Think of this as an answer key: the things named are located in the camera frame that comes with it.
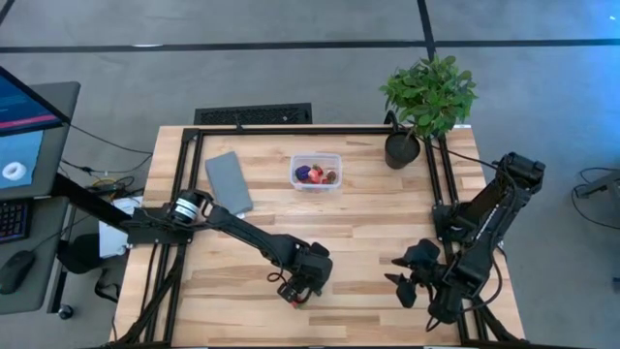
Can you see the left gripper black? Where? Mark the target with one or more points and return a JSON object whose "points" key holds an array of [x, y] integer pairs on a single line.
{"points": [[315, 269]]}

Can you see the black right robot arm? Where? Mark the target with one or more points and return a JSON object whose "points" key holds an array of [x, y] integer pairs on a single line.
{"points": [[489, 213]]}

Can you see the grey computer desk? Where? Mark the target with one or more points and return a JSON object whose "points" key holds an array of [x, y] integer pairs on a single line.
{"points": [[55, 155]]}

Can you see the black caster wheel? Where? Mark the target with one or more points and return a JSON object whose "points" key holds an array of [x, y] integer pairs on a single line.
{"points": [[65, 311]]}

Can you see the green plant in black pot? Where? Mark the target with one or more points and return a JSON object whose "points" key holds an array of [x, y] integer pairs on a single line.
{"points": [[428, 94]]}

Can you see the grey metal floor stand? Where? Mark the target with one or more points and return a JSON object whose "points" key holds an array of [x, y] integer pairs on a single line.
{"points": [[605, 183]]}

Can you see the purple toy grape bunch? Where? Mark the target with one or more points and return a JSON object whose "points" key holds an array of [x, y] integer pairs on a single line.
{"points": [[302, 172]]}

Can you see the black aluminium rig frame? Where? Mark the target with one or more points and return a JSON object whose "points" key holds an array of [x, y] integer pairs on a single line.
{"points": [[290, 131]]}

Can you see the computer monitor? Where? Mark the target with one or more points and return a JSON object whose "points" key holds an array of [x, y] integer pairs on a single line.
{"points": [[21, 109]]}

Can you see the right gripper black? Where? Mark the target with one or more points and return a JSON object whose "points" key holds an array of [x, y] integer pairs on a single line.
{"points": [[431, 276]]}

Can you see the clear plastic tupperware container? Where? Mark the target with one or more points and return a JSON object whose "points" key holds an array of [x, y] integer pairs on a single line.
{"points": [[293, 186]]}

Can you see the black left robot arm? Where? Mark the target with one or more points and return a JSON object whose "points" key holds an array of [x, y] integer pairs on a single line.
{"points": [[242, 230]]}

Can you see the black perforated floor grille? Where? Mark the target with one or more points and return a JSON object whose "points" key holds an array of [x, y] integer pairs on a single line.
{"points": [[253, 115]]}

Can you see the black stool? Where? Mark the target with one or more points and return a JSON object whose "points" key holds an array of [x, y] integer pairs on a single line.
{"points": [[80, 253]]}

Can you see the black keyboard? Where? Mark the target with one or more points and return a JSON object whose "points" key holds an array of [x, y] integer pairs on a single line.
{"points": [[12, 220]]}

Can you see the black computer mouse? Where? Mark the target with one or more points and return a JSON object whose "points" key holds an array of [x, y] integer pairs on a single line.
{"points": [[14, 271]]}

